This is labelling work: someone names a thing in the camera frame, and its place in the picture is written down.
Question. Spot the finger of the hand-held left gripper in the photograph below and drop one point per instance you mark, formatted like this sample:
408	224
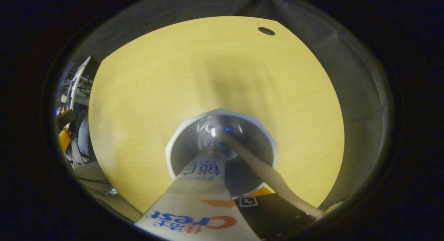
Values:
64	140

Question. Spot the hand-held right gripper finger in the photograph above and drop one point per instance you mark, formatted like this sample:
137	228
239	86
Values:
274	216

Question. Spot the beige toothbrush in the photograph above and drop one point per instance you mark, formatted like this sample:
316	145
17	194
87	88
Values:
270	175

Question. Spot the white cup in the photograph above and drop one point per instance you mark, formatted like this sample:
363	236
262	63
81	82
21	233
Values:
253	140

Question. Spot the white toothpaste tube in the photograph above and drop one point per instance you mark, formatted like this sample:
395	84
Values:
194	199

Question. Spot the light wooden desktop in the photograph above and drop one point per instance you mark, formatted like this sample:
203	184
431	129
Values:
156	78

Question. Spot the white metal rack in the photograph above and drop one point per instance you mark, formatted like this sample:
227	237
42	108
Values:
79	74

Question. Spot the black backdrop cloth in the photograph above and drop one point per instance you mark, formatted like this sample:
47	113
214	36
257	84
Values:
360	112

